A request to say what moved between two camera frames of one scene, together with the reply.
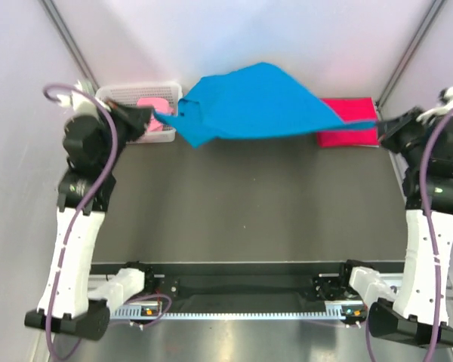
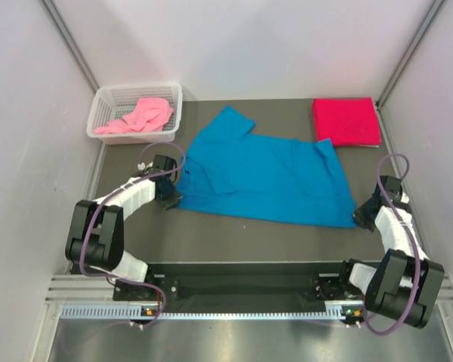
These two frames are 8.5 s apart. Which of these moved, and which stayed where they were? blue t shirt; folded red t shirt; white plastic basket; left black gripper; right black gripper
Moved: left black gripper; right black gripper; blue t shirt
Stayed: white plastic basket; folded red t shirt
